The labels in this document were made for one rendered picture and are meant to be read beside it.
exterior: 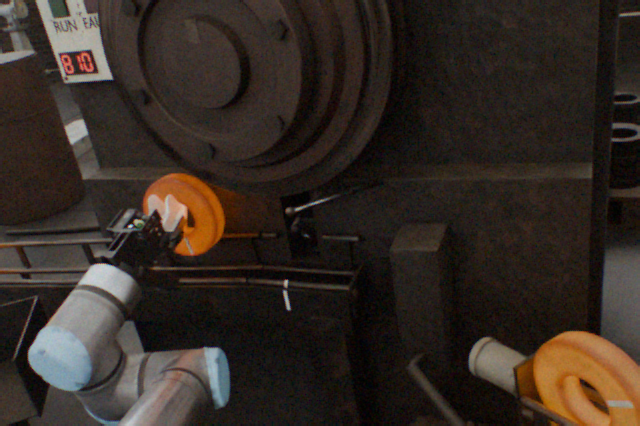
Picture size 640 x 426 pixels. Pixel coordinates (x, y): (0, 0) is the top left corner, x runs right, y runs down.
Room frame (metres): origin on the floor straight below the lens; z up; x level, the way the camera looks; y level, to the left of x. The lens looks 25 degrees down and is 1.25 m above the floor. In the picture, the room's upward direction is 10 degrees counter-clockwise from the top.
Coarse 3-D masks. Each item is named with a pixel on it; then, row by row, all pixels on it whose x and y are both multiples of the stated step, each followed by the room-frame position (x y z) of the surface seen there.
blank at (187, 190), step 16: (176, 176) 1.01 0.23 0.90; (192, 176) 1.01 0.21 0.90; (160, 192) 1.01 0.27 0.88; (176, 192) 0.99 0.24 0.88; (192, 192) 0.98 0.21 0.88; (208, 192) 0.99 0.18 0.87; (144, 208) 1.03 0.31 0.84; (192, 208) 0.98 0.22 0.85; (208, 208) 0.97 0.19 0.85; (208, 224) 0.97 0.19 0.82; (224, 224) 0.99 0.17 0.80; (192, 240) 0.99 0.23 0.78; (208, 240) 0.97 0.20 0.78
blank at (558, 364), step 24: (576, 336) 0.55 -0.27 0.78; (552, 360) 0.56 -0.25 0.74; (576, 360) 0.53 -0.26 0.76; (600, 360) 0.50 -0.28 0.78; (624, 360) 0.50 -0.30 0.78; (552, 384) 0.56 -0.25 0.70; (576, 384) 0.56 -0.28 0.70; (600, 384) 0.50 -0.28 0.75; (624, 384) 0.48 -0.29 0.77; (552, 408) 0.56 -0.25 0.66; (576, 408) 0.54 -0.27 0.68; (624, 408) 0.48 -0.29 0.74
